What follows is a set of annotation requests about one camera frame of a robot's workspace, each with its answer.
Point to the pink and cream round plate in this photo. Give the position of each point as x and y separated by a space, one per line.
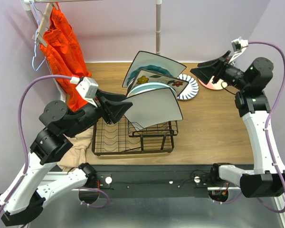
220 85

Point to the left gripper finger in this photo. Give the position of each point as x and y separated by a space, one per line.
104 96
120 108

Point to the grey square plate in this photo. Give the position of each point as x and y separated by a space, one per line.
153 107

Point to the blue wire hanger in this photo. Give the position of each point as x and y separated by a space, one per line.
36 43

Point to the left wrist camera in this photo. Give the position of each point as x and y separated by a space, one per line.
87 88

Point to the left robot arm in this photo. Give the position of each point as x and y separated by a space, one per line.
25 199

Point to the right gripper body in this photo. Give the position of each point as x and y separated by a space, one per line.
221 66

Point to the orange shorts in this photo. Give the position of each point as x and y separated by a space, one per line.
63 51

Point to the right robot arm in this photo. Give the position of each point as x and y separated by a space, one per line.
267 178

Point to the flower square plate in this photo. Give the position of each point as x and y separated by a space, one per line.
146 77

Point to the large white square plate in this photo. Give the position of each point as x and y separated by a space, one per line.
144 58

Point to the teal rimmed plate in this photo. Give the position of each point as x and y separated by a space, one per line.
156 69

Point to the blue striped round plate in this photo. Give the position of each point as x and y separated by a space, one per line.
191 89

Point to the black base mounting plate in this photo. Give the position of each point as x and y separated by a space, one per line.
157 181

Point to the watermelon round plate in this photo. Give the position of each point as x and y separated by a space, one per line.
148 87

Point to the white clothes rack frame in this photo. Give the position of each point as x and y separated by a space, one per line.
158 16

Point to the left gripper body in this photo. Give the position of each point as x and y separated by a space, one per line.
97 102

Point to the wooden clip hanger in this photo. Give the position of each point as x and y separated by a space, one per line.
38 37

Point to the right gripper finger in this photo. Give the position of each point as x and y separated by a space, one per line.
209 64
204 73

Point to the black wire dish rack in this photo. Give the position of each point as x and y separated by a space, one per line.
123 139

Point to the beige cloth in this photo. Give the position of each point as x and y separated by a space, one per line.
76 155

